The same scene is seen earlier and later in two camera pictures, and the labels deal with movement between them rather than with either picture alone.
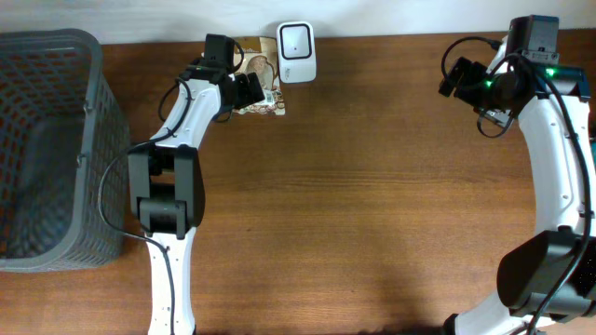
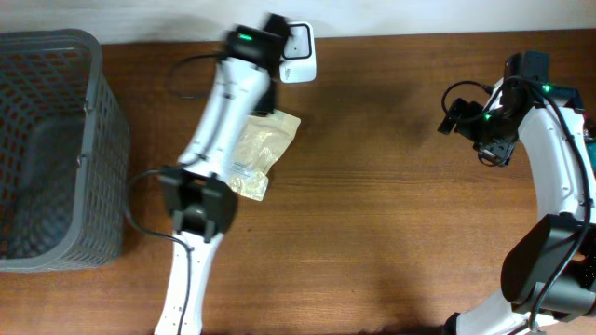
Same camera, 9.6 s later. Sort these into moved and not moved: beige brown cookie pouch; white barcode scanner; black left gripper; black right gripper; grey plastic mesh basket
Moved: beige brown cookie pouch; black right gripper; black left gripper
Not moved: grey plastic mesh basket; white barcode scanner
